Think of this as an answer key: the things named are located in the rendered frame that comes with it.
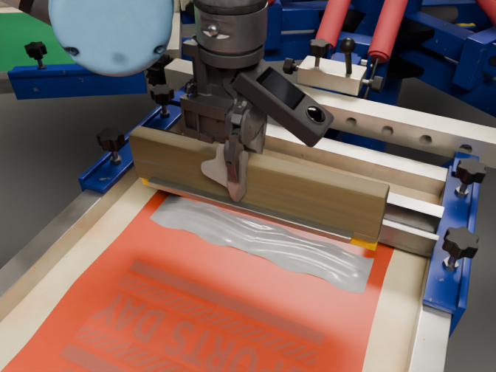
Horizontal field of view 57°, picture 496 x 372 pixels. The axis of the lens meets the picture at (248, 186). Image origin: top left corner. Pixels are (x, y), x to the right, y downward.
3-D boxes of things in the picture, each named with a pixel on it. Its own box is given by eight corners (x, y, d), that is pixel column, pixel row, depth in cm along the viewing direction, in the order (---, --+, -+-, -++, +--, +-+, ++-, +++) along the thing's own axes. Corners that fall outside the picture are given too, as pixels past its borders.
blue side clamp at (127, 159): (110, 216, 79) (102, 186, 74) (87, 208, 80) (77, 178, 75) (195, 125, 99) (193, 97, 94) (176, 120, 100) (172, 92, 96)
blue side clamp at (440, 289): (449, 339, 62) (466, 309, 57) (411, 325, 63) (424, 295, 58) (468, 198, 82) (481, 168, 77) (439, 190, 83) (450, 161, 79)
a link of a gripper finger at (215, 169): (206, 190, 63) (207, 131, 58) (245, 202, 62) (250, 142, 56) (195, 201, 61) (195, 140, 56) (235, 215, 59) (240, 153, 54)
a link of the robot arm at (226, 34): (278, -5, 48) (246, 23, 42) (276, 37, 51) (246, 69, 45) (215, -16, 50) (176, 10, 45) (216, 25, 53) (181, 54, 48)
